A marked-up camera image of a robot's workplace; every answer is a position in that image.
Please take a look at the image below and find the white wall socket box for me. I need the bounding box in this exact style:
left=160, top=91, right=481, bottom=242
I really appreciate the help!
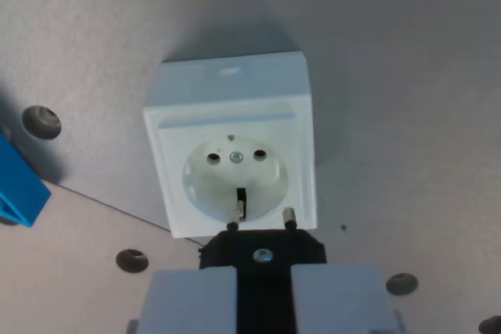
left=142, top=51, right=319, bottom=239

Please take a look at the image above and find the blue ribbed plastic wedge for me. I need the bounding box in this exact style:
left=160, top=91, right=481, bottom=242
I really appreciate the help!
left=0, top=130, right=52, bottom=228

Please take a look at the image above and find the black two-pin power plug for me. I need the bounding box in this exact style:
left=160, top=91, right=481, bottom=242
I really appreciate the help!
left=198, top=207, right=328, bottom=334

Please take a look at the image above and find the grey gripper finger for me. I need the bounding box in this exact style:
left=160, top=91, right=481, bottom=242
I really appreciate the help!
left=290, top=263, right=401, bottom=334
left=135, top=267, right=239, bottom=334

